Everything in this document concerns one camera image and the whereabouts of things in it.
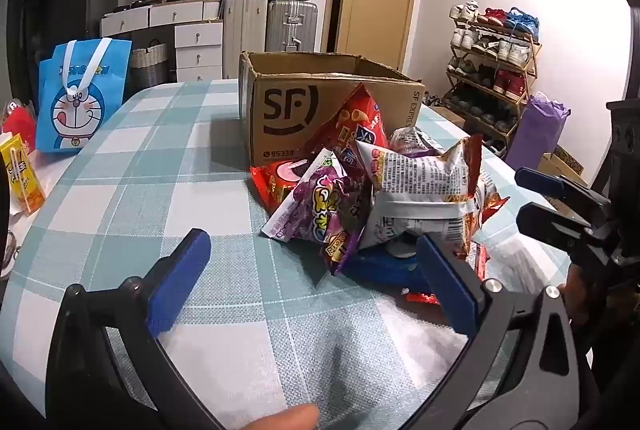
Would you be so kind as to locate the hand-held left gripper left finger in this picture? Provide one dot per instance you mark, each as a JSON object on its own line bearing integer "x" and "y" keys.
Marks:
{"x": 182, "y": 280}

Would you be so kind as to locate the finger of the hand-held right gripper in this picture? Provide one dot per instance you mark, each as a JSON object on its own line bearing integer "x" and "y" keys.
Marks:
{"x": 550, "y": 222}
{"x": 542, "y": 182}

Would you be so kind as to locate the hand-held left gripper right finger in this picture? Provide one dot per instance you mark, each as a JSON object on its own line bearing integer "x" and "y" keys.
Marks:
{"x": 447, "y": 290}

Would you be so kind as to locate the red cookie packet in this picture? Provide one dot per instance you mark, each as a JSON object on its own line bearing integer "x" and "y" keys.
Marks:
{"x": 272, "y": 185}

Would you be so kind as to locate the brown cardboard box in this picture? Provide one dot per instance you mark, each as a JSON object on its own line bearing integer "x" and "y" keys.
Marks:
{"x": 280, "y": 109}

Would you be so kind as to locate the person's right hand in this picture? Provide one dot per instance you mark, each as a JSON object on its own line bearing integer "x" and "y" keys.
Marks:
{"x": 575, "y": 305}

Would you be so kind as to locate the person's left hand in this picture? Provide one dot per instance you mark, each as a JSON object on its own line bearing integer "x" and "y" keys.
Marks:
{"x": 280, "y": 419}

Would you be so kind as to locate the printed cardboard box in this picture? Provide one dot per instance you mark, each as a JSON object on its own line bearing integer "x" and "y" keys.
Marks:
{"x": 562, "y": 164}

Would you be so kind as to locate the red foil snack packet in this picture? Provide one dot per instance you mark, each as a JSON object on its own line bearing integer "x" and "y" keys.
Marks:
{"x": 479, "y": 260}

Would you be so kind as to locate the purple bag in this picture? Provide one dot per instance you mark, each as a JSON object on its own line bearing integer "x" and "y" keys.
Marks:
{"x": 535, "y": 134}

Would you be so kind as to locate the blue snack packet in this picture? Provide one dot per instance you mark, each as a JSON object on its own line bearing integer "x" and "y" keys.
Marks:
{"x": 380, "y": 267}

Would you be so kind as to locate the white and red chip bag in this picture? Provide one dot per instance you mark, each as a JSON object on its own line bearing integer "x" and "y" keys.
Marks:
{"x": 420, "y": 180}

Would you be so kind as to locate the silver purple snack packet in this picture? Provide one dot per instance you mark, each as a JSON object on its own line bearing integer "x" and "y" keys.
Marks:
{"x": 410, "y": 139}

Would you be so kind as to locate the purple candy packet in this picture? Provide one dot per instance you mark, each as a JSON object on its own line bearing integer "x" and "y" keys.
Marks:
{"x": 320, "y": 205}

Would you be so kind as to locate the yellow drink carton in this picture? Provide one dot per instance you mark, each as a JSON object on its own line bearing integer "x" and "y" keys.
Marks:
{"x": 20, "y": 180}

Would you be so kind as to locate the red corn snack bag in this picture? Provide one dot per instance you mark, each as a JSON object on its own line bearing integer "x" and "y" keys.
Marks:
{"x": 350, "y": 119}

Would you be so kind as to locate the blue cartoon tote bag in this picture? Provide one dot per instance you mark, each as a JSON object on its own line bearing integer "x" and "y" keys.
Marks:
{"x": 75, "y": 109}

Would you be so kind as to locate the woven laundry basket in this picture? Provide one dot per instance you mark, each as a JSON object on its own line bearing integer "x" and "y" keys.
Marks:
{"x": 149, "y": 64}

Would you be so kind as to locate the red pouch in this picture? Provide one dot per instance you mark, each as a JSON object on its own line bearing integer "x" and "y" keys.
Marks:
{"x": 20, "y": 124}

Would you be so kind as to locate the white drawer cabinet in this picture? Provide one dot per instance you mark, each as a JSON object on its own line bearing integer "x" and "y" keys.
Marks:
{"x": 197, "y": 39}

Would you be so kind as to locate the beige suitcase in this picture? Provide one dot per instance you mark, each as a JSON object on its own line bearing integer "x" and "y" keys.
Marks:
{"x": 245, "y": 34}

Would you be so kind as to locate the silver suitcase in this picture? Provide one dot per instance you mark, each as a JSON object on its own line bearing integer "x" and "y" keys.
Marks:
{"x": 290, "y": 24}

